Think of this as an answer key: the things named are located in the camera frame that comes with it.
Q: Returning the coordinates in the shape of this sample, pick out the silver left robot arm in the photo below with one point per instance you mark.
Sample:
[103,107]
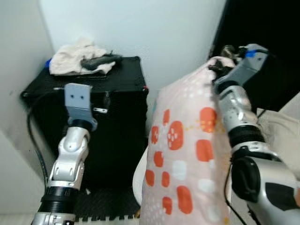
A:
[70,161]

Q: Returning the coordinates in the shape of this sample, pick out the small blue item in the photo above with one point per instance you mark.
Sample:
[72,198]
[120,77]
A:
[48,63]

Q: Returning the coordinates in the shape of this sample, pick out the beige crumpled cloth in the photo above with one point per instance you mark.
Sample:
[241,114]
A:
[68,56]

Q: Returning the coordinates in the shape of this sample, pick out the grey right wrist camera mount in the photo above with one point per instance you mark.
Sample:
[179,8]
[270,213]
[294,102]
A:
[243,68]

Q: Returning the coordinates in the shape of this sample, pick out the black cabinet box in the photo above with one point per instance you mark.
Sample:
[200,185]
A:
[122,122]

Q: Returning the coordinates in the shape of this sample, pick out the beige pillow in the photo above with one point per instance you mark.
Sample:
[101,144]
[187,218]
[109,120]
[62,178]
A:
[281,140]

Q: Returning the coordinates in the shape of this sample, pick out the black foam floor mat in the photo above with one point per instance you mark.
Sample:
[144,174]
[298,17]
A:
[108,204]

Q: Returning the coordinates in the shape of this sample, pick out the pink pillow with orange pattern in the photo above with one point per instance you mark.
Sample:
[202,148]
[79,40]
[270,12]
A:
[187,154]

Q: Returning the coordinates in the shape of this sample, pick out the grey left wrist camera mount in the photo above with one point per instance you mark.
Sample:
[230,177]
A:
[77,101]

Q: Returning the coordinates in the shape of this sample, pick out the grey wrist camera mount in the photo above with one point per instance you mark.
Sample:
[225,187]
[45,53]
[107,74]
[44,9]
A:
[243,68]
[77,101]

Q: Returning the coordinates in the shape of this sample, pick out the black handheld controller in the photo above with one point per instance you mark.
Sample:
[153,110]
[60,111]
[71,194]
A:
[98,61]

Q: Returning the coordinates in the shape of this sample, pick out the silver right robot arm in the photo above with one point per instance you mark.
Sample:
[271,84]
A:
[262,178]

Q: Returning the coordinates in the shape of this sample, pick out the black partition panel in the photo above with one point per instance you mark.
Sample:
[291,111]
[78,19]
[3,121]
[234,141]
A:
[272,28]

